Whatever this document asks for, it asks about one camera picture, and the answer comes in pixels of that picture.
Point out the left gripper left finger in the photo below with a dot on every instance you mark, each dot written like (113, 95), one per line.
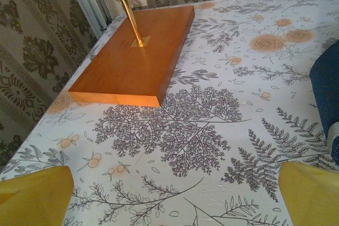
(34, 197)

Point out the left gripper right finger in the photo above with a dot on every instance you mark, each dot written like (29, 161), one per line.
(312, 197)

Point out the navy blue backpack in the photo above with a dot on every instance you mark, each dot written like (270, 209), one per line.
(327, 99)

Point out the gold jewelry stand wooden base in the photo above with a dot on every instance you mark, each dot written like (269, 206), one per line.
(132, 67)

